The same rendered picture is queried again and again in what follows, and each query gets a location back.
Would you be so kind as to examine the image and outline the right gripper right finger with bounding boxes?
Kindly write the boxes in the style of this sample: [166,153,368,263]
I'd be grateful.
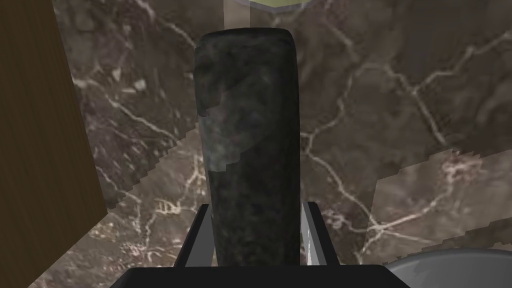
[299,201,341,267]

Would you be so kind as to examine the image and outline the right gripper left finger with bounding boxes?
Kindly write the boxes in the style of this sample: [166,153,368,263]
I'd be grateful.
[173,203,218,268]

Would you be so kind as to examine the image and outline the dark green stone block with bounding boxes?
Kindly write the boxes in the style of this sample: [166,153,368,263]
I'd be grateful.
[193,27,302,268]

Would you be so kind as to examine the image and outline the grey round bowl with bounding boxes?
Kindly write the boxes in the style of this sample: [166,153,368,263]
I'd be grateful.
[384,247,512,288]

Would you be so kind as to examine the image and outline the brown wooden cabinet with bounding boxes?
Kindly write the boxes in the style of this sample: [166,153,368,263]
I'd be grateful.
[0,0,109,288]

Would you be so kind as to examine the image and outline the yellow-green round plate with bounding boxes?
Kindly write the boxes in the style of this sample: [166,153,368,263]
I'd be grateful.
[233,0,317,11]

